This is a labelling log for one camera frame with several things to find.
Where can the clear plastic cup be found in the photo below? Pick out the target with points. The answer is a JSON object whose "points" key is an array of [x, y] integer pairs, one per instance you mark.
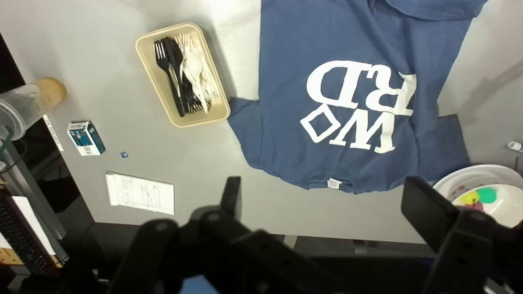
{"points": [[23, 106]]}

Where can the white paper sheet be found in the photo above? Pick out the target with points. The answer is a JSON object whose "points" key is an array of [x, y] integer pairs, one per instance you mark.
{"points": [[139, 192]]}

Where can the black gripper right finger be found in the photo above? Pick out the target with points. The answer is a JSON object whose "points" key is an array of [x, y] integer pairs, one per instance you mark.
{"points": [[471, 246]]}

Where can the black plastic cutlery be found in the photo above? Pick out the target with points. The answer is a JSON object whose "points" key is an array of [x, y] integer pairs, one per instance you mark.
{"points": [[169, 57]]}

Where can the beige plastic tray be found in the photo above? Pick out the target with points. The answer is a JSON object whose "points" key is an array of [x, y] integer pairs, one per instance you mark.
{"points": [[144, 47]]}

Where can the white plastic cutlery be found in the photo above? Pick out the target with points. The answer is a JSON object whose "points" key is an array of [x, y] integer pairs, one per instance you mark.
{"points": [[197, 70]]}

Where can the white bowl with toys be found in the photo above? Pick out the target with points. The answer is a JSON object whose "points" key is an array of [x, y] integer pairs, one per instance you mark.
{"points": [[494, 189]]}

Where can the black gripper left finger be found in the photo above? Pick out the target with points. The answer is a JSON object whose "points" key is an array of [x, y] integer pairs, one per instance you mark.
{"points": [[213, 243]]}

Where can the blue t-shirt white print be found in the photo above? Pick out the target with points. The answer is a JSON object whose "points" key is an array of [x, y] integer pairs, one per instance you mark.
{"points": [[349, 91]]}

